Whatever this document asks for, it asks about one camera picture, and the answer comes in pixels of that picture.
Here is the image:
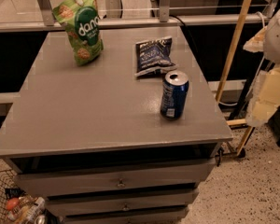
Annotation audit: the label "red round item in basket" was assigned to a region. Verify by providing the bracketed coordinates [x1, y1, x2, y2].
[6, 198, 20, 211]

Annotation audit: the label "yellow wooden frame stand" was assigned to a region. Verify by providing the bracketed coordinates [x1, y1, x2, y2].
[216, 0, 253, 157]

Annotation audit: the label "dark blue chip bag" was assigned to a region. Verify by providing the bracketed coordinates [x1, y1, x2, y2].
[134, 36, 178, 77]

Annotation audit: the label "snack packets in basket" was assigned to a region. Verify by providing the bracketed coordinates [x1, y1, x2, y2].
[7, 196, 45, 224]

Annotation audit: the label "black wire basket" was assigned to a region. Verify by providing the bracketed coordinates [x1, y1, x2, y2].
[0, 170, 48, 224]

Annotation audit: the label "grey drawer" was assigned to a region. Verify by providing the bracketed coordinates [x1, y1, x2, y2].
[64, 206, 189, 224]
[46, 189, 198, 216]
[14, 158, 216, 197]

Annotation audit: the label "blue pepsi can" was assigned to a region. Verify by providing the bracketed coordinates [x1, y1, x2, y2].
[161, 70, 189, 119]

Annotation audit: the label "grey drawer cabinet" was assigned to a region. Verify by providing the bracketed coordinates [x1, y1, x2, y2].
[0, 26, 234, 224]

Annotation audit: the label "middle grey drawer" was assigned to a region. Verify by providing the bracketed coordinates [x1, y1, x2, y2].
[46, 189, 198, 216]

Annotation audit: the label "green rice chip bag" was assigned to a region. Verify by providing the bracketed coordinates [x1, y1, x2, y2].
[53, 0, 104, 66]

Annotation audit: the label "top grey drawer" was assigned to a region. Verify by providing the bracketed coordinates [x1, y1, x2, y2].
[14, 158, 216, 197]

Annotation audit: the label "bottom grey drawer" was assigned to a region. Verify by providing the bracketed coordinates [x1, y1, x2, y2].
[64, 206, 189, 224]

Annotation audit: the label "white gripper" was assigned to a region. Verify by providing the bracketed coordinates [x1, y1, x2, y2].
[244, 9, 280, 127]

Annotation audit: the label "grey metal railing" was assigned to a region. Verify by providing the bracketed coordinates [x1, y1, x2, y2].
[0, 0, 280, 32]

